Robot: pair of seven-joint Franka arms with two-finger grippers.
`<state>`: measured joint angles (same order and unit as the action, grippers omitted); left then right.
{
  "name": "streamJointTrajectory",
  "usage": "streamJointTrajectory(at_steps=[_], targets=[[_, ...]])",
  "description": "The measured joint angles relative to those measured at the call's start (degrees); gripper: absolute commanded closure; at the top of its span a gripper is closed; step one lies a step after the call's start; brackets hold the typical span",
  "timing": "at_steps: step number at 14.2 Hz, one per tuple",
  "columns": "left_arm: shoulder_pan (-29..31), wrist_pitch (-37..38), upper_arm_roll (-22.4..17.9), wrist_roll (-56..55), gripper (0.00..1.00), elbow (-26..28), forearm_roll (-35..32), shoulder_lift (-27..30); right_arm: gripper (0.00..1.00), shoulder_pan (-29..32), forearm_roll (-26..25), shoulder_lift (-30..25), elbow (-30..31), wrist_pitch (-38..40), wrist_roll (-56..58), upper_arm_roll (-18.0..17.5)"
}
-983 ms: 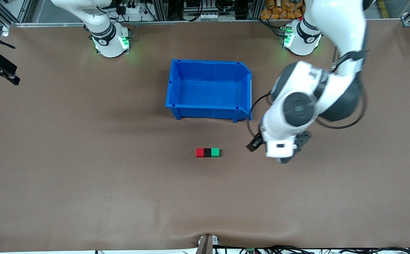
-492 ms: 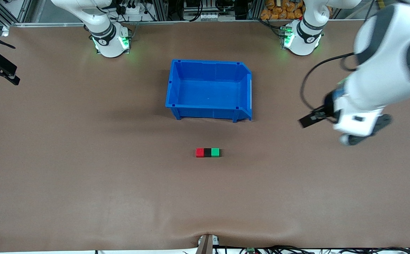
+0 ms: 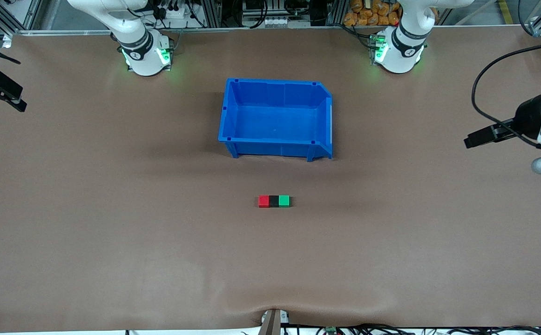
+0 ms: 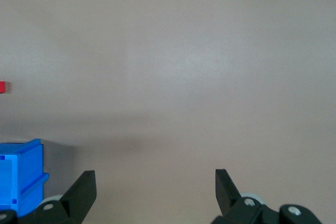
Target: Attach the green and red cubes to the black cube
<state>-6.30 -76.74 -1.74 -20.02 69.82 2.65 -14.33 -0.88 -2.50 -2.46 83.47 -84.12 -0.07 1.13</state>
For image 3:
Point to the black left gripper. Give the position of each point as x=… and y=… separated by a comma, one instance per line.
x=525, y=118

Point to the green cube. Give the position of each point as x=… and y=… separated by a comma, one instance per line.
x=284, y=200

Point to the red cube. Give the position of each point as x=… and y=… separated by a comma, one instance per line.
x=264, y=201

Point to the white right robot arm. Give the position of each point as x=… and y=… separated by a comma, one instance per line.
x=140, y=44

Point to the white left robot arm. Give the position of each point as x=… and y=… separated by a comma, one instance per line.
x=403, y=46

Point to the black cube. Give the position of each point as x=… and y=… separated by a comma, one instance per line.
x=274, y=201

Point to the bag of orange items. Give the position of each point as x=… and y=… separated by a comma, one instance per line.
x=372, y=13

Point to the white power strip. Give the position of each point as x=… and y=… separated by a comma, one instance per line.
x=172, y=11

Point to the blue plastic storage bin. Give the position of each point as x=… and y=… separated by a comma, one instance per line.
x=275, y=118

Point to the white connector block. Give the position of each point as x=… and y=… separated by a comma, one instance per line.
x=274, y=22

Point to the metal table clamp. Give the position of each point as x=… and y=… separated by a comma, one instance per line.
x=274, y=322

